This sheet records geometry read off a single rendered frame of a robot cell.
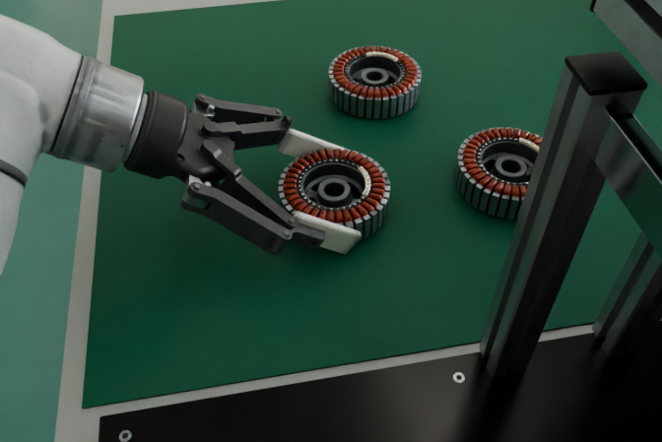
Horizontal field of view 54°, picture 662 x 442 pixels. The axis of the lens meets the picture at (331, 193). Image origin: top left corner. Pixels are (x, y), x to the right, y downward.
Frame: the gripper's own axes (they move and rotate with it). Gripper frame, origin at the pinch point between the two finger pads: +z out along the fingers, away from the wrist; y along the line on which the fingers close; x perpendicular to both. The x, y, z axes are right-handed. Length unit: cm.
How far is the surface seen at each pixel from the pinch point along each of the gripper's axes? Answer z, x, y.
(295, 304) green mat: -2.8, -4.0, 11.7
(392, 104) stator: 7.2, 4.5, -13.4
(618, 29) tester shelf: -4.7, 32.4, 19.9
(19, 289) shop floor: -20, -101, -51
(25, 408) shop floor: -13, -97, -21
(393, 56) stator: 7.6, 6.4, -21.2
